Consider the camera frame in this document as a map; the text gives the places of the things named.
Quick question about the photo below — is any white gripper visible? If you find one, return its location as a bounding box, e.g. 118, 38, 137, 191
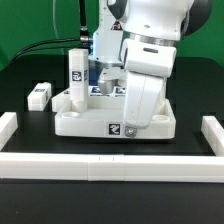
98, 68, 164, 138

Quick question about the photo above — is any white desk top tray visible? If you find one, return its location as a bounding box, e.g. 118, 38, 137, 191
52, 86, 176, 139

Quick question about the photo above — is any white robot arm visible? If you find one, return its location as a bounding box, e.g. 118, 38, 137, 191
90, 0, 213, 139

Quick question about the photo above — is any fiducial marker sheet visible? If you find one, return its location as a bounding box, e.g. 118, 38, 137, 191
88, 85, 128, 98

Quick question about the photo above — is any black cable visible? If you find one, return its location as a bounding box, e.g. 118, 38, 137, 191
8, 0, 94, 66

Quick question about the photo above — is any white U-shaped fence wall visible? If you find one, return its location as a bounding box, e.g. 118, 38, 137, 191
0, 112, 224, 183

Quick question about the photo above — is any thin white cable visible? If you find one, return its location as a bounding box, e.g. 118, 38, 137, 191
52, 0, 66, 57

